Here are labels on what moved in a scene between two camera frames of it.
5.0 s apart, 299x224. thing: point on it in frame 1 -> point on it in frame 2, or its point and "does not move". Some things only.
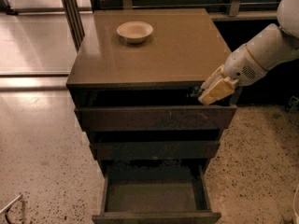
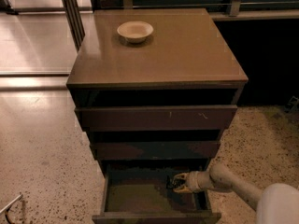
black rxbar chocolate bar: (192, 91) -> (169, 182)
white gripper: (241, 66) -> (194, 182)
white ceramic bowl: (135, 32) does not move
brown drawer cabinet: (135, 82) does not move
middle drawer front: (152, 150) does not move
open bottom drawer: (156, 194) does not move
